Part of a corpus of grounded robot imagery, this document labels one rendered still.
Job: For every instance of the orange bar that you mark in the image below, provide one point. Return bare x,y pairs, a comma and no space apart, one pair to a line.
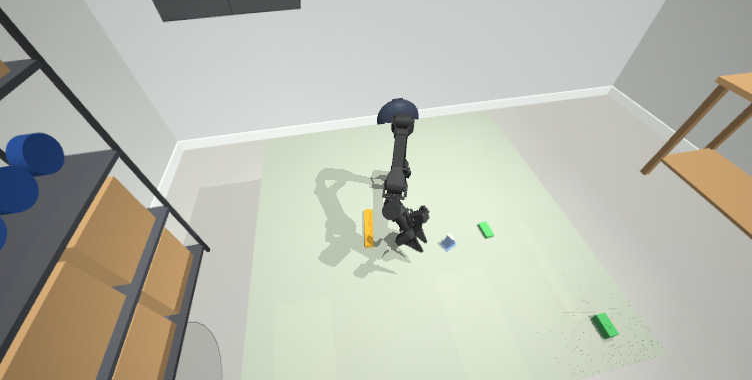
368,228

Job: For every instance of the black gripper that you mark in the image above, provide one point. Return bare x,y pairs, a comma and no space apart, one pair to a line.
410,234

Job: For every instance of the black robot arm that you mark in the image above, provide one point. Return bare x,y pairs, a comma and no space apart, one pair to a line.
402,126

